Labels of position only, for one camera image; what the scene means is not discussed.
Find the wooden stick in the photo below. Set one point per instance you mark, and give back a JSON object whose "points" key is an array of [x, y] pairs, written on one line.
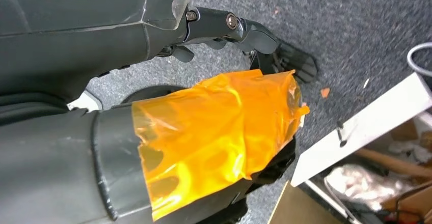
{"points": [[391, 161]]}

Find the orange tape film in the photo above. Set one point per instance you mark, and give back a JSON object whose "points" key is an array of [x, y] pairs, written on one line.
{"points": [[209, 131]]}

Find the brown cardboard sheet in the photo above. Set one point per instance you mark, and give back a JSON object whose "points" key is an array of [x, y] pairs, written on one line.
{"points": [[297, 205]]}

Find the orange paper scrap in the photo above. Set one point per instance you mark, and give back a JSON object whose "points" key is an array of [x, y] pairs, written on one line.
{"points": [[325, 92]]}

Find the crumpled plastic bag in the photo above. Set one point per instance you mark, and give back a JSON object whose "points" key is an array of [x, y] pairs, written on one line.
{"points": [[357, 185]]}

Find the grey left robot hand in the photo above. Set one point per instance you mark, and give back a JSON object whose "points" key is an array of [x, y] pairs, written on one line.
{"points": [[67, 30]]}

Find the white board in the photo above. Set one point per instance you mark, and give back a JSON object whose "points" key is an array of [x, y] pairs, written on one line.
{"points": [[364, 128]]}

